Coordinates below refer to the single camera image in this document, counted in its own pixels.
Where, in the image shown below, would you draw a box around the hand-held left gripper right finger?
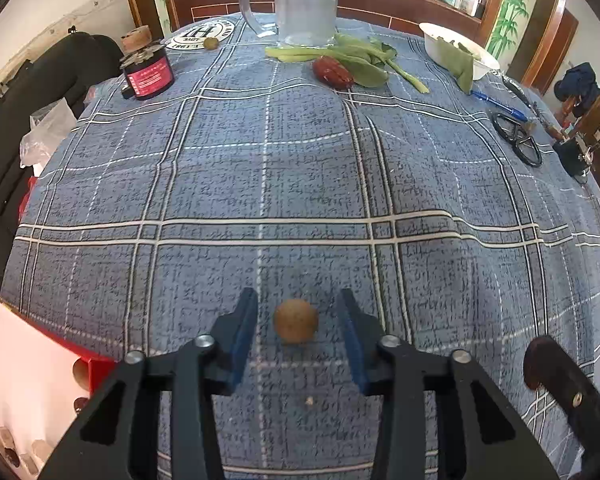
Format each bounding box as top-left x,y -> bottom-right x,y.
337,287 -> 561,480

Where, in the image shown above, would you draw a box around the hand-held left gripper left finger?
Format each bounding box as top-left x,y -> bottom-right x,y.
39,287 -> 259,480

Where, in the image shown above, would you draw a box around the brown longan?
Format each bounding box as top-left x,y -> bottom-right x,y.
72,359 -> 92,390
273,298 -> 318,346

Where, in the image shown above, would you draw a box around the red tray with white base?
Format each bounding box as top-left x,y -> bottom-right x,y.
0,285 -> 118,480

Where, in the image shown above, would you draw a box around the blue plaid tablecloth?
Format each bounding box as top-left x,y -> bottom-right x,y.
0,10 -> 600,480

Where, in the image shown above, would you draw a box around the red plastic bag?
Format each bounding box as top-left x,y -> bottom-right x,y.
19,175 -> 33,221

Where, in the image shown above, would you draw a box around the black scissors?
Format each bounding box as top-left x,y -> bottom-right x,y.
491,111 -> 544,167

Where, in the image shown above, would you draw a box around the large red date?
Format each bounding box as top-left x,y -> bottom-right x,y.
312,56 -> 355,91

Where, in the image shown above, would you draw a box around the blue pen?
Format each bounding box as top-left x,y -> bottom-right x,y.
470,90 -> 527,122

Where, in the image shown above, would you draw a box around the green leafy vegetable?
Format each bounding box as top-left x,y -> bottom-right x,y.
325,33 -> 431,95

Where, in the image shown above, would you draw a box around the black jar with red label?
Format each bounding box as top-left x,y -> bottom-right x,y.
119,47 -> 175,102

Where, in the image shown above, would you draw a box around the clear plastic bag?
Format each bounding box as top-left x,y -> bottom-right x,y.
19,97 -> 78,168

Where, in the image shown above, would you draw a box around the small black box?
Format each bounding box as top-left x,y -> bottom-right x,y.
552,132 -> 600,178

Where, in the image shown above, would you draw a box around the green bean pod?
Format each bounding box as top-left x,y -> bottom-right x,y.
265,46 -> 331,62

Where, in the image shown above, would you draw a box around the metal tool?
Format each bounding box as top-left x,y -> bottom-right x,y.
502,74 -> 551,133

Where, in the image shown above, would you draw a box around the green leaf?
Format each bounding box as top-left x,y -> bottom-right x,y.
432,37 -> 476,95

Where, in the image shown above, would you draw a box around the round white black coaster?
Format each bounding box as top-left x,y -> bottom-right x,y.
165,19 -> 237,53

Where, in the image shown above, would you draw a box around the white bowl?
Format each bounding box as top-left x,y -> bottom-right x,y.
418,22 -> 501,82

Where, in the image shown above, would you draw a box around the black sofa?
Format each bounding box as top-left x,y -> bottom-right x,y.
0,32 -> 123,296

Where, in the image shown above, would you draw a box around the round wooden lid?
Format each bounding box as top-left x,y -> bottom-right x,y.
121,27 -> 153,53

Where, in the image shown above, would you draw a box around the dark blue cloth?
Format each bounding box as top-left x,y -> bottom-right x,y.
554,62 -> 600,111

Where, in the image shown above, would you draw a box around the clear glass pitcher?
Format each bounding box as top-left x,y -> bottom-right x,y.
238,0 -> 342,47

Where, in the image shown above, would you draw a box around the wooden cabinet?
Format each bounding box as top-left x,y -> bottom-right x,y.
160,0 -> 486,41

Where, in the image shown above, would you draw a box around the brown wooden door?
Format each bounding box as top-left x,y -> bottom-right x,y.
510,0 -> 580,96

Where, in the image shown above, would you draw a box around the dark brown wooden handle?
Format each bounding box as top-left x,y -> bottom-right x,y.
523,335 -> 600,480

